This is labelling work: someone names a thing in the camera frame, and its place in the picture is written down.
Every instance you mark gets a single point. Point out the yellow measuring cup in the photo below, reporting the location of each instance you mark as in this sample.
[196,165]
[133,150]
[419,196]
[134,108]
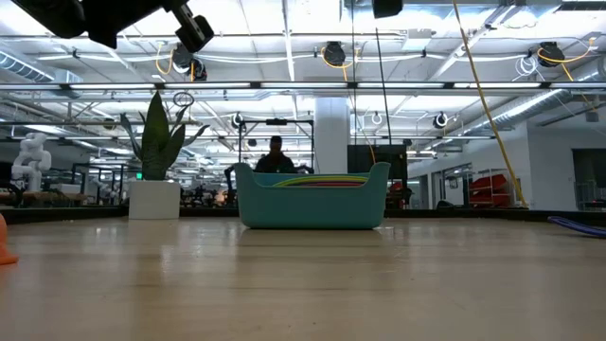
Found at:
[322,181]

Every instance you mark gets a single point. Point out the white building column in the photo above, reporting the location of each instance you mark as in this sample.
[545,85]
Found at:
[331,132]

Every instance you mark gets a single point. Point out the black screen panel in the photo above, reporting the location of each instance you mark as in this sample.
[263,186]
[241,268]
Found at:
[369,154]

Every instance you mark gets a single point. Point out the teal plastic basket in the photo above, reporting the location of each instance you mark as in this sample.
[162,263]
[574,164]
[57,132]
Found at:
[312,208]

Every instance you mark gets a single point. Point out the red storage bin rack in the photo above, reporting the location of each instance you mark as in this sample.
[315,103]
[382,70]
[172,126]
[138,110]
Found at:
[492,189]

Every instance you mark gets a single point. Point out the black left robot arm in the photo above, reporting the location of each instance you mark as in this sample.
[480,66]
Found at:
[52,14]

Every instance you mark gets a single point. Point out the green snake plant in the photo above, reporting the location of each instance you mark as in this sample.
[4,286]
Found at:
[156,142]

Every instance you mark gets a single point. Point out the black aluminium rig frame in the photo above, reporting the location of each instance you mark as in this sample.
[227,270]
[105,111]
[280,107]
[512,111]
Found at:
[71,215]

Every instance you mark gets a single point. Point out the green measuring cup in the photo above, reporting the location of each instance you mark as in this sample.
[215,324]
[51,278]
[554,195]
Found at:
[322,177]

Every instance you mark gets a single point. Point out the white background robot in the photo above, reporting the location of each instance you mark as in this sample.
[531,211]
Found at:
[30,158]

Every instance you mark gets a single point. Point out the person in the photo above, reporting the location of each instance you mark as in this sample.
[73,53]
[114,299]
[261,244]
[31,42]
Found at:
[275,161]

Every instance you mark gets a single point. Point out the small orange measuring cup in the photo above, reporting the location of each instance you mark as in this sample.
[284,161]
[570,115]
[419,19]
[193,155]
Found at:
[4,246]

